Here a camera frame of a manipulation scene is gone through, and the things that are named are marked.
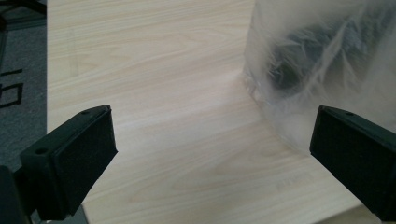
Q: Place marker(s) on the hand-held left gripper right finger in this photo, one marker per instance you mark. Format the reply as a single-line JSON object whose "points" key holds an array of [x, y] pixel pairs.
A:
{"points": [[358, 155]]}

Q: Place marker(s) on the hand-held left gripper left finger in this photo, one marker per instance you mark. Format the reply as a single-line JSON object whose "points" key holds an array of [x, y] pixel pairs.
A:
{"points": [[74, 161]]}

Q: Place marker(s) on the clear plastic bag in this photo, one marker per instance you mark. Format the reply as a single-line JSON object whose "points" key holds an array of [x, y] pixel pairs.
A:
{"points": [[373, 96]]}

